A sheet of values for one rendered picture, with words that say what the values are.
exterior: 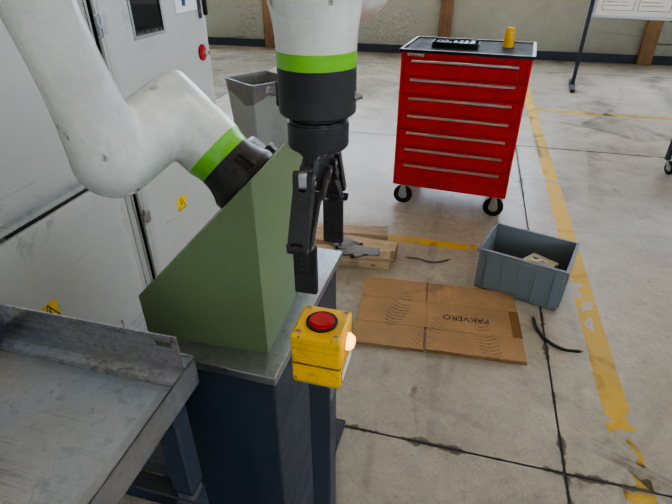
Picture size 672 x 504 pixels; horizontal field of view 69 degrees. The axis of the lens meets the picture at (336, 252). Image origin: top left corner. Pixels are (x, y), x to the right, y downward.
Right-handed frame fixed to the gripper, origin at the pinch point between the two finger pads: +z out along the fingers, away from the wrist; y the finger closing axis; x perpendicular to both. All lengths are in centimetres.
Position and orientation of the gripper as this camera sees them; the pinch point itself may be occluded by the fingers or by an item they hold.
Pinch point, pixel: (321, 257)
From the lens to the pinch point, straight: 69.5
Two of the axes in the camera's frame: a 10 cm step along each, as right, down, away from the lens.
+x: 9.7, 1.3, -2.2
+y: -2.5, 5.1, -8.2
